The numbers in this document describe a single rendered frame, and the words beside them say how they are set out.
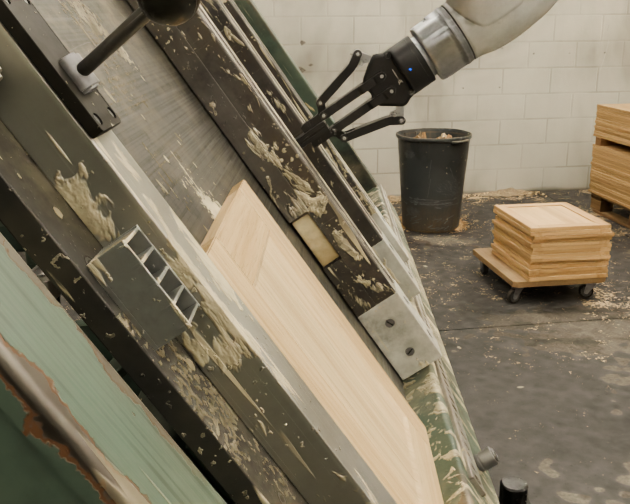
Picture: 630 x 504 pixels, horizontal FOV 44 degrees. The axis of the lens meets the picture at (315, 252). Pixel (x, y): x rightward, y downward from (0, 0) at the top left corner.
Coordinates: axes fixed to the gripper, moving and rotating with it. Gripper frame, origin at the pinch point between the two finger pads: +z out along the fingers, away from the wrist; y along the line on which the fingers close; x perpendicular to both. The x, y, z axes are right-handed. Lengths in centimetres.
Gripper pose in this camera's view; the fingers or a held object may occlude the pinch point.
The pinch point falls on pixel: (306, 137)
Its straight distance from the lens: 117.1
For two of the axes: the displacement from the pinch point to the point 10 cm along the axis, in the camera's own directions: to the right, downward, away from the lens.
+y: -5.7, -7.9, -2.3
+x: -0.2, 2.9, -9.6
